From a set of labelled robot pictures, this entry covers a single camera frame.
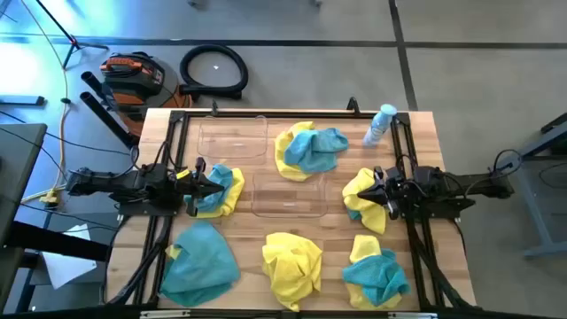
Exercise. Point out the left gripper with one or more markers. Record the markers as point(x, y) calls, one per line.
point(181, 188)

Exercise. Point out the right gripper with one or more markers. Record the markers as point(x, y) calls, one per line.
point(401, 190)

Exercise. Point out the blue microfiber towel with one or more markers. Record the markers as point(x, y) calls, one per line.
point(353, 215)
point(219, 181)
point(376, 277)
point(316, 148)
point(201, 263)

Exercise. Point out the yellow microfiber towel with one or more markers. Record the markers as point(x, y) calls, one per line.
point(283, 155)
point(290, 266)
point(173, 252)
point(235, 190)
point(374, 219)
point(364, 248)

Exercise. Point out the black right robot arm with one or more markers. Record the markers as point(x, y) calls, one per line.
point(469, 186)

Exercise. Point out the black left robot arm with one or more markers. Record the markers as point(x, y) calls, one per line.
point(111, 182)

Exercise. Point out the teal cloth behind bin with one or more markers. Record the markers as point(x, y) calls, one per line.
point(232, 142)

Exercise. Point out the light blue spray bottle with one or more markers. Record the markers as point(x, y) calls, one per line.
point(376, 128)

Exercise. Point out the black table clamp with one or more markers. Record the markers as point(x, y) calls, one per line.
point(353, 106)
point(215, 108)

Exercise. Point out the clear plastic basket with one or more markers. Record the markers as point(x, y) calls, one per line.
point(288, 195)

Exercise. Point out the black vacuum tube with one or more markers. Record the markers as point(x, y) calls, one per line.
point(93, 82)
point(104, 115)

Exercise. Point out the orange black shop vacuum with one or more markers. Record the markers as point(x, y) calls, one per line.
point(133, 80)

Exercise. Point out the yellow power plug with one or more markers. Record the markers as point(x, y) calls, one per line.
point(49, 198)

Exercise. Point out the white paper sheet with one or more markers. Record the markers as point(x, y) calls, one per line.
point(66, 266)

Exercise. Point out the blue-grey metal stand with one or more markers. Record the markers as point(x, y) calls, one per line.
point(536, 208)

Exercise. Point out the black desk crossbar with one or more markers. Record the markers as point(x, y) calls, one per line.
point(53, 241)

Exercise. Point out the grey desk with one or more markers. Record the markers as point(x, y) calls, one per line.
point(17, 168)

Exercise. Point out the black tripod stand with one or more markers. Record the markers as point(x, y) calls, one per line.
point(73, 42)

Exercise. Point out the dark metal floor bar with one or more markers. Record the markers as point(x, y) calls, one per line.
point(22, 100)

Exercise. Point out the black aluminium table frame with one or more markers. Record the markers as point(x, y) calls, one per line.
point(310, 114)

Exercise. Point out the silver metal bracket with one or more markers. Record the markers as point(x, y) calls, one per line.
point(166, 313)
point(412, 315)

